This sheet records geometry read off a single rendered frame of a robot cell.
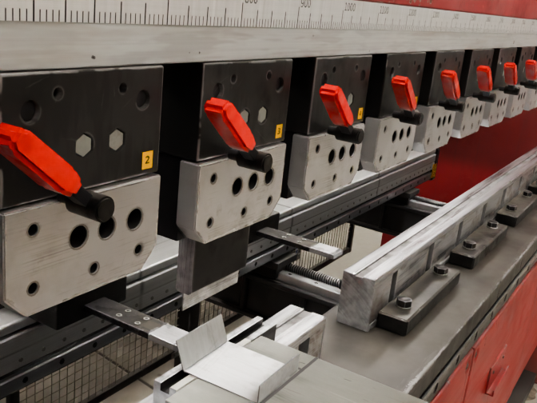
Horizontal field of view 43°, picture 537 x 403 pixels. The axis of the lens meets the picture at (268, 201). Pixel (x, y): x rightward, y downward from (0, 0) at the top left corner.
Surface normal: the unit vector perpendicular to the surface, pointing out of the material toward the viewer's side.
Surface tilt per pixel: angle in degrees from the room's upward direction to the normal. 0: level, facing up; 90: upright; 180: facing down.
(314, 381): 0
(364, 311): 90
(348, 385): 0
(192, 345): 69
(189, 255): 90
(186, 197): 90
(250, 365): 0
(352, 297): 90
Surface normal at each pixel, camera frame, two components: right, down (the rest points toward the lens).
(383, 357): 0.11, -0.95
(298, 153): -0.53, 0.20
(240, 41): 0.84, 0.24
